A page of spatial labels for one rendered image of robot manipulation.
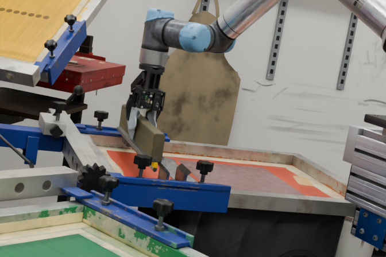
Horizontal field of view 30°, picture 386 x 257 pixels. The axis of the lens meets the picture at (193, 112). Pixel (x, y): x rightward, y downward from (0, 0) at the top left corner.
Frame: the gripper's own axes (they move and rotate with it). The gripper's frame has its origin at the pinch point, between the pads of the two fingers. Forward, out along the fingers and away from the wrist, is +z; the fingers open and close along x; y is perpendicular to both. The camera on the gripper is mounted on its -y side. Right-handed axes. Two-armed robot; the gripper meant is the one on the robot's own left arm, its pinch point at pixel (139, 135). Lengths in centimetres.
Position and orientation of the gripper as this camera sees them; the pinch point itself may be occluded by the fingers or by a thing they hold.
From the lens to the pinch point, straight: 201.7
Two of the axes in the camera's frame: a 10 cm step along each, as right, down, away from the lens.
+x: 9.4, 1.1, 3.3
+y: 3.0, 1.9, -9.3
